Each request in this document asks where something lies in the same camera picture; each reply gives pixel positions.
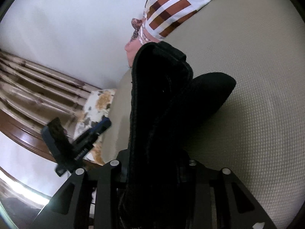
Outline black pants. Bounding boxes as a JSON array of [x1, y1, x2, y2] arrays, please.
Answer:
[[120, 42, 236, 228]]

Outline floral white pillow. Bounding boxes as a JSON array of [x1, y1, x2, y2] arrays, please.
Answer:
[[73, 89, 116, 165]]

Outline striped beige curtain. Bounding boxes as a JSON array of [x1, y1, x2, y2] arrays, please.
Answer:
[[1, 51, 97, 138]]

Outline beige woven mattress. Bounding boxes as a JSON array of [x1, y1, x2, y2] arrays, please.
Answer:
[[102, 0, 304, 228]]

